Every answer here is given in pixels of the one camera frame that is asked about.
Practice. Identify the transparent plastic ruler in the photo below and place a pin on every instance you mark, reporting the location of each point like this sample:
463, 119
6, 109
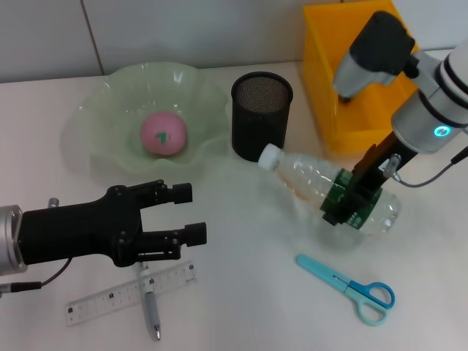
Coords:
95, 303

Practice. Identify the yellow plastic storage bin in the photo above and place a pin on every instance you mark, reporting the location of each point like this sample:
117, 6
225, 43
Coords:
321, 73

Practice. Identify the silver ballpoint pen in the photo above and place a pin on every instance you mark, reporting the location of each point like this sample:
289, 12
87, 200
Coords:
151, 311

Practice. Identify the black mesh cup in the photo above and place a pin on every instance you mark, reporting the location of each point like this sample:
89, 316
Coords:
259, 120

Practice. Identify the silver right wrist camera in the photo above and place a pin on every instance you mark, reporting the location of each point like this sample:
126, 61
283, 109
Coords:
380, 44

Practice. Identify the pink peach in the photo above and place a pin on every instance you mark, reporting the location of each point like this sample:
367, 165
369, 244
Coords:
164, 133

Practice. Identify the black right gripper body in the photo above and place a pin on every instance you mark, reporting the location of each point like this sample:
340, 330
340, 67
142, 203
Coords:
387, 164

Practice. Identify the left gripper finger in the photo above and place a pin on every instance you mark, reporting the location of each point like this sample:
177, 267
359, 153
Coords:
194, 234
179, 194

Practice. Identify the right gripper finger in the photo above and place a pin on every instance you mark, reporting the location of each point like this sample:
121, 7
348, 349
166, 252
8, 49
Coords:
351, 204

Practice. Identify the clear bottle with green label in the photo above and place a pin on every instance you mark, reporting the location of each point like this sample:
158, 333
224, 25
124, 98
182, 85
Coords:
307, 175

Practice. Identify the blue scissors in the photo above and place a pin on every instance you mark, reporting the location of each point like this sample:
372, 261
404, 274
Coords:
351, 287

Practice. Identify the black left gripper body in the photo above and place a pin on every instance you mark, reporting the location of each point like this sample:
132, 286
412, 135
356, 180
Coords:
80, 230

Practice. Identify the green glass fruit plate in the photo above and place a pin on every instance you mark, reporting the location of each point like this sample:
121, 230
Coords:
109, 120

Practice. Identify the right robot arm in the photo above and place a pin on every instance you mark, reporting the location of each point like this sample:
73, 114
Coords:
438, 95

